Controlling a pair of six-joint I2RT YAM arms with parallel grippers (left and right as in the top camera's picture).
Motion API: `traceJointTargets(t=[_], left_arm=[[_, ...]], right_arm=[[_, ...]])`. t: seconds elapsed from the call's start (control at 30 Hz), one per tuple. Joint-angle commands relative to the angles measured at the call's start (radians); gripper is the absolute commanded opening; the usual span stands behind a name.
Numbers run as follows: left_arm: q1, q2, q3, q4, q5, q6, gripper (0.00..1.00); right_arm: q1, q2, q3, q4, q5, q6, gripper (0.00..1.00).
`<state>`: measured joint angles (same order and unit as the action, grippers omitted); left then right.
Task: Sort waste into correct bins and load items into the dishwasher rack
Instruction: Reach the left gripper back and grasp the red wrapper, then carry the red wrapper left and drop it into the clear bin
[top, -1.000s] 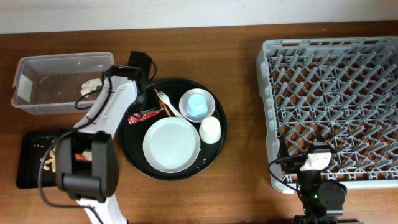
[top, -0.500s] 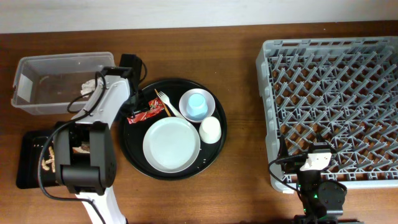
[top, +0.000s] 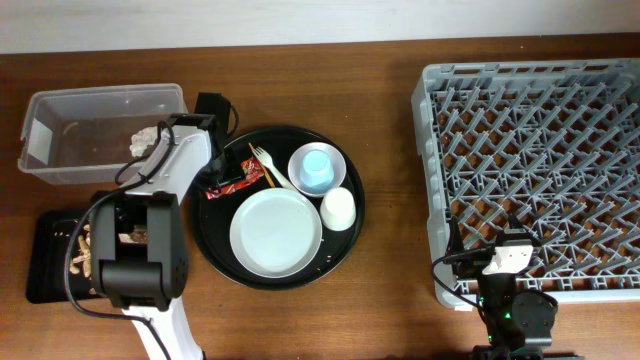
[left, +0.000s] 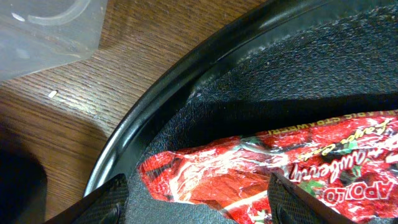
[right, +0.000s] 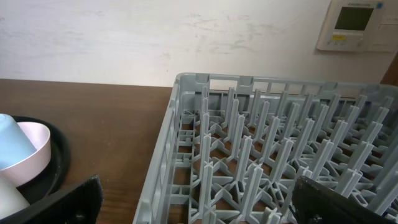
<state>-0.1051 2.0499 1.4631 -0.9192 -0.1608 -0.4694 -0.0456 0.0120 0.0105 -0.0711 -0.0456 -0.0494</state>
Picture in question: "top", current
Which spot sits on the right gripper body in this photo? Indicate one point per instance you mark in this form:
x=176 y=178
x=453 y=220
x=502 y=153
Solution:
x=475 y=269

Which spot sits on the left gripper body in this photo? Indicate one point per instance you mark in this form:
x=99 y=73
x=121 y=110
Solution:
x=227 y=167

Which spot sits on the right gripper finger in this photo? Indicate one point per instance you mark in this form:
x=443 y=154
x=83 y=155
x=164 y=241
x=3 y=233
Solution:
x=455 y=243
x=516 y=230

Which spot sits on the red snack wrapper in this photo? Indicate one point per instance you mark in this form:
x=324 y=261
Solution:
x=253 y=172

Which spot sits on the grey plate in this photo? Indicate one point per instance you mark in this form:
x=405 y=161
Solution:
x=275 y=233

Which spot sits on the light blue cup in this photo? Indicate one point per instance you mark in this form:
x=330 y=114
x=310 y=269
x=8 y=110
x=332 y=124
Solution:
x=316 y=172

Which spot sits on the white napkin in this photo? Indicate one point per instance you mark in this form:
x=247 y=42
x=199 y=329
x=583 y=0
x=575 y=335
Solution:
x=141 y=140

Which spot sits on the white bowl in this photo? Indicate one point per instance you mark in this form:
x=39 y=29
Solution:
x=337 y=160

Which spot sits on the white cup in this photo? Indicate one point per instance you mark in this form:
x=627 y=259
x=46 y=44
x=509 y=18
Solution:
x=338 y=210

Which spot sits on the rice and pasta leftovers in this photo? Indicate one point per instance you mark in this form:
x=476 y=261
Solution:
x=80 y=257

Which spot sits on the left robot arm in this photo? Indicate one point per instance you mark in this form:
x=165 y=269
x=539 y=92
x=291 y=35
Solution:
x=186 y=143

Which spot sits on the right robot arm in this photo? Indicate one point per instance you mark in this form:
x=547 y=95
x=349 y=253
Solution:
x=518 y=322

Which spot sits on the grey dishwasher rack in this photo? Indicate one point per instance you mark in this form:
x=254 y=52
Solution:
x=554 y=144

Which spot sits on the white plastic fork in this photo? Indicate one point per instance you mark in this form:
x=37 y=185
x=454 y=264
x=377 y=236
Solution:
x=265 y=159

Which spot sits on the wooden chopstick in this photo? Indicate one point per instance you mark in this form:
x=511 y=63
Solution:
x=265 y=171

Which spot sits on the round black serving tray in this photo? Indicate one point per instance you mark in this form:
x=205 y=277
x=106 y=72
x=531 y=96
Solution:
x=211 y=218

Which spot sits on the clear plastic bin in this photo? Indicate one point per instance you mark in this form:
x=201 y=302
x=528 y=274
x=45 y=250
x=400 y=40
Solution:
x=83 y=135

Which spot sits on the black rectangular tray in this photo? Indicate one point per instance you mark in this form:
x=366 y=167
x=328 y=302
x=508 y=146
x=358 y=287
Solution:
x=50 y=280

